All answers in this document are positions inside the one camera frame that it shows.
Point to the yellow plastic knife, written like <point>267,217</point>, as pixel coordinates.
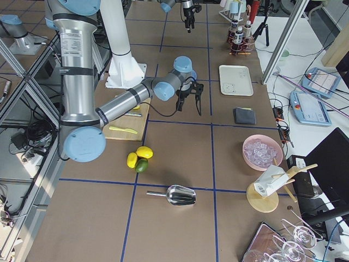
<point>127,130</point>

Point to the copper wire bottle rack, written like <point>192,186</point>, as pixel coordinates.
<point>245,48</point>

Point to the metal scoop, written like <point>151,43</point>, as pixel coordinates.
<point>177,195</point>

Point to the wine glass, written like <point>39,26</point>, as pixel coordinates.
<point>301,234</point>
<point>289,249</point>

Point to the yellow lemon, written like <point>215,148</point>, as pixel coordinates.
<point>144,152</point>
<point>132,159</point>

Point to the green lime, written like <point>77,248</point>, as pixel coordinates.
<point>141,165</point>

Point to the grey folded cloth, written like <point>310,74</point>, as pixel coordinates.
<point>244,116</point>

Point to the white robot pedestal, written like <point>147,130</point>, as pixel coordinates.
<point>124,71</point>

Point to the aluminium frame post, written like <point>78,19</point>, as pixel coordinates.
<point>285,35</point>

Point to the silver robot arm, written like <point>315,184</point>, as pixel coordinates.
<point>82,122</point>
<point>167,6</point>

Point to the blue teach pendant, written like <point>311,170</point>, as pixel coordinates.
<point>321,82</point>
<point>309,109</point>

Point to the black monitor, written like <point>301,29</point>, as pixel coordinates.
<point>331,174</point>

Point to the pink bowl of ice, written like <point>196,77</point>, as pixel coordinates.
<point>260,152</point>

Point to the black tripod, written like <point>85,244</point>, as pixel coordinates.
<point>268,8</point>

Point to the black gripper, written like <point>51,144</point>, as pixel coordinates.
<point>187,12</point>
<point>183,94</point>

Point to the cream bear tray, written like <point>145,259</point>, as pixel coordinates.
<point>235,80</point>

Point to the wooden cutting board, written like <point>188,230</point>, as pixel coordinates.
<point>136,123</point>

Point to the blue plate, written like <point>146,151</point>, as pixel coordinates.
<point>194,75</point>

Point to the dark drink bottle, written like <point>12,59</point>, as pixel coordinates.
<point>238,36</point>
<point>234,26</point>

